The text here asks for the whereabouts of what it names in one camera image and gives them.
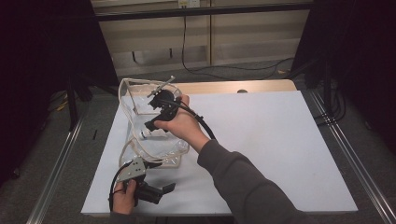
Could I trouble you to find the black floor cables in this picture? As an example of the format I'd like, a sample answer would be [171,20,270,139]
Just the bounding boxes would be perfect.
[312,78,347,125]

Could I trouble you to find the black wall cable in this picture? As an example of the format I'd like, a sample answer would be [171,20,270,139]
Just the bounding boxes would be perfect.
[181,6,296,81]

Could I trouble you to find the clear plastic bag beige trim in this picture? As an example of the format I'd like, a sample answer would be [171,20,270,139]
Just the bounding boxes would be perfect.
[118,77,191,170]

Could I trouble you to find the aluminium floor rail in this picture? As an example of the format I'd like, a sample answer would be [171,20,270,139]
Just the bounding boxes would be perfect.
[26,115,87,224]
[307,90,396,224]

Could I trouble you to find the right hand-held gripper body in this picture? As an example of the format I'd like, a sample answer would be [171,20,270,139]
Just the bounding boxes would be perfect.
[146,75,182,122]

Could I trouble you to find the hand-held gripper black cable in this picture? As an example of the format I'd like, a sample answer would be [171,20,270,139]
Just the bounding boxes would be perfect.
[107,161,134,213]
[160,97,218,141]

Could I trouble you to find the white power socket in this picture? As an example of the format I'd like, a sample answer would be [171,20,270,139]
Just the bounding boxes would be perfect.
[177,0,201,8]

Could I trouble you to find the white table sheet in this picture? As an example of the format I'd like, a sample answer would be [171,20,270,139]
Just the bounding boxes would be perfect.
[80,90,359,217]

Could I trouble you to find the black horizontal bar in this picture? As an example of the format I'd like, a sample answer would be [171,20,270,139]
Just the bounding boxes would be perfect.
[94,2,314,22]

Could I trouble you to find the person's right hand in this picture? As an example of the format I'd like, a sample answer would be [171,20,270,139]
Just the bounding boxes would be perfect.
[153,93,211,154]

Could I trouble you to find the black curtain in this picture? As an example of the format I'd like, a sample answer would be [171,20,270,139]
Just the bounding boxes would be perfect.
[0,0,120,188]
[290,0,396,153]

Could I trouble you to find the left hand-held gripper black cable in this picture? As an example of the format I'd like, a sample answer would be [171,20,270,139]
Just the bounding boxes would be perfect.
[107,161,134,213]

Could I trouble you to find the black metal stand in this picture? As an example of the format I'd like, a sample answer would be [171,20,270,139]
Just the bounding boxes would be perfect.
[66,77,94,132]
[304,59,334,108]

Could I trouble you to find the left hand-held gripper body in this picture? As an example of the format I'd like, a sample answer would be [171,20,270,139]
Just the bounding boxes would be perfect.
[117,156,165,206]

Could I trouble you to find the person's left hand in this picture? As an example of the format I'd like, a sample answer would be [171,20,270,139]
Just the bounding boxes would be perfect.
[111,179,138,216]

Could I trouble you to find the right hand-held gripper black cable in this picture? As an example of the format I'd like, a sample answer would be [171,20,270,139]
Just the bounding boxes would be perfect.
[160,97,218,141]

